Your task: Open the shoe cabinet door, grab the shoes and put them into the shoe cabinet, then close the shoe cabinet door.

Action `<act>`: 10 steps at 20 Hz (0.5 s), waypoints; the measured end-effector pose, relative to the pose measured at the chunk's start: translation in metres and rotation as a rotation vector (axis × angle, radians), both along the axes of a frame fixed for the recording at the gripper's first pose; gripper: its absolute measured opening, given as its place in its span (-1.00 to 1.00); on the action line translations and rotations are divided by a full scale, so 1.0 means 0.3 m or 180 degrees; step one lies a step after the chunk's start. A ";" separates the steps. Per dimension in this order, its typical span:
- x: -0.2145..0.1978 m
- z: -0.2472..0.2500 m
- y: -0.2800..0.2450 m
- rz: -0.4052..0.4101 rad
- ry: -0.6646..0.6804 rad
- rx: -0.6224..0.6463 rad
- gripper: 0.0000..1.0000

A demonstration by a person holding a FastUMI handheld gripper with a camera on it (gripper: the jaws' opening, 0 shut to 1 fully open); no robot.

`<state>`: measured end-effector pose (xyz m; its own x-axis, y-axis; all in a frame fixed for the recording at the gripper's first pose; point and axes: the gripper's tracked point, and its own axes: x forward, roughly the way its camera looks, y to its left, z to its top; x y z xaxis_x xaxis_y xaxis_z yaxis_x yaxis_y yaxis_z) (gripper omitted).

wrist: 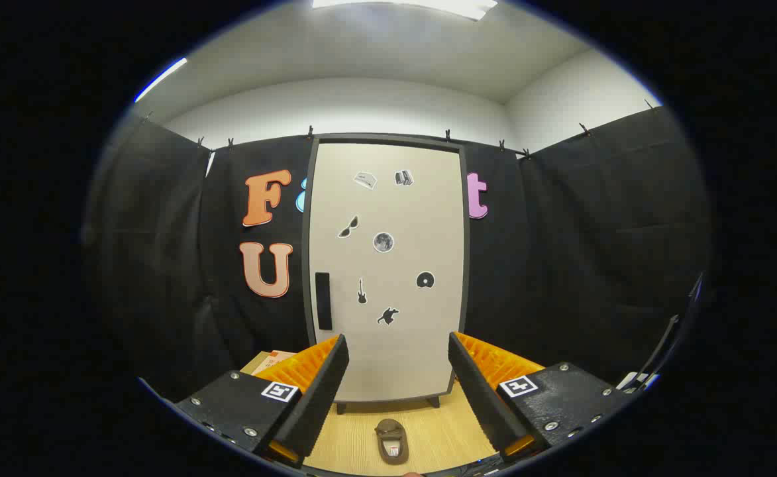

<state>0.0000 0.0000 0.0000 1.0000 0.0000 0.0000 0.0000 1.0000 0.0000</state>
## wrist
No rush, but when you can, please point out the white orange book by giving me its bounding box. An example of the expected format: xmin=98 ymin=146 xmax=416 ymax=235
xmin=264 ymin=350 xmax=299 ymax=377

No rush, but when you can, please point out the black backdrop cloth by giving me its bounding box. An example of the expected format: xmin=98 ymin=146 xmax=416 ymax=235
xmin=83 ymin=106 xmax=713 ymax=405

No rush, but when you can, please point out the wide ceiling light panel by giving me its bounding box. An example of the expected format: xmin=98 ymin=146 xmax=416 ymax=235
xmin=312 ymin=0 xmax=498 ymax=22

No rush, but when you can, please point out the narrow ceiling light strip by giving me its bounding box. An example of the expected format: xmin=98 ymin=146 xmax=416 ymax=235
xmin=134 ymin=58 xmax=188 ymax=103

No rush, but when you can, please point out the black monitor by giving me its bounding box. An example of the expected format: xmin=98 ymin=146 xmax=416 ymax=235
xmin=627 ymin=272 xmax=705 ymax=388

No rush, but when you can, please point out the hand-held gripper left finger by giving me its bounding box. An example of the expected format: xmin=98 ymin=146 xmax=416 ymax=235
xmin=176 ymin=333 xmax=350 ymax=468

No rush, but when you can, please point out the brown fuzzy shoe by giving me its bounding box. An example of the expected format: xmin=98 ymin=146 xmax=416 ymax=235
xmin=374 ymin=418 xmax=410 ymax=466

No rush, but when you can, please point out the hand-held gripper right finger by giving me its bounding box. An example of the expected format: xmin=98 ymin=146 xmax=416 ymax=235
xmin=448 ymin=331 xmax=634 ymax=464

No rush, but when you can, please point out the black door handle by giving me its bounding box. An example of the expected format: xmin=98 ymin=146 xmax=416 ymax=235
xmin=315 ymin=272 xmax=333 ymax=331

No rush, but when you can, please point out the dark grey shoe cabinet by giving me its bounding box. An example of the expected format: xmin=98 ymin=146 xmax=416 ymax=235
xmin=301 ymin=132 xmax=472 ymax=416

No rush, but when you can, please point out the white desk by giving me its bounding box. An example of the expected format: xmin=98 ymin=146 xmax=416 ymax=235
xmin=617 ymin=371 xmax=660 ymax=393

